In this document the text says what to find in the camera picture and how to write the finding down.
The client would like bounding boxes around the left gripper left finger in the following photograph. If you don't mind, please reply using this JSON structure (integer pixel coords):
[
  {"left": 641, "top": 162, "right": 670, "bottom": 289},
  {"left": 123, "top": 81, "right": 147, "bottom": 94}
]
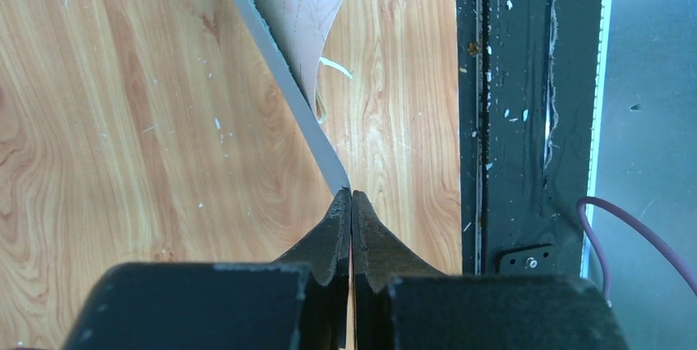
[{"left": 64, "top": 189, "right": 352, "bottom": 349}]

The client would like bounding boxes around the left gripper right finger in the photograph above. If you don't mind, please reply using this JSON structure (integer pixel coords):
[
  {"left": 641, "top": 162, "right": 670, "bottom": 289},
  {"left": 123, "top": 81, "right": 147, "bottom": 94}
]
[{"left": 351, "top": 191, "right": 627, "bottom": 349}]

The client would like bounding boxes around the grey-green envelope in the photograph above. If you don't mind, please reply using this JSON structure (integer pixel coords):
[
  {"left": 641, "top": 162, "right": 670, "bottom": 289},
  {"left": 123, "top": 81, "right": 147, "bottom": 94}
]
[{"left": 234, "top": 0, "right": 351, "bottom": 194}]

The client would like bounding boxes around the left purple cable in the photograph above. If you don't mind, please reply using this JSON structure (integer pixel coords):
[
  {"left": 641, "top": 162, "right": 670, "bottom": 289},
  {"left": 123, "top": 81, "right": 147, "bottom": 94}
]
[{"left": 575, "top": 196, "right": 697, "bottom": 305}]

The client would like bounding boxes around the aluminium frame rail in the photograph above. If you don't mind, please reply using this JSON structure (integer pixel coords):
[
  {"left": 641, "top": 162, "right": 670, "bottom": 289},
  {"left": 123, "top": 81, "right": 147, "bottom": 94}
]
[{"left": 579, "top": 0, "right": 617, "bottom": 280}]

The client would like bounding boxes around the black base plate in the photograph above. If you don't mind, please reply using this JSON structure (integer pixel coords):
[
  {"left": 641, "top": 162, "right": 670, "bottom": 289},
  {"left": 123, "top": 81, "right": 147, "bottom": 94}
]
[{"left": 455, "top": 0, "right": 601, "bottom": 276}]

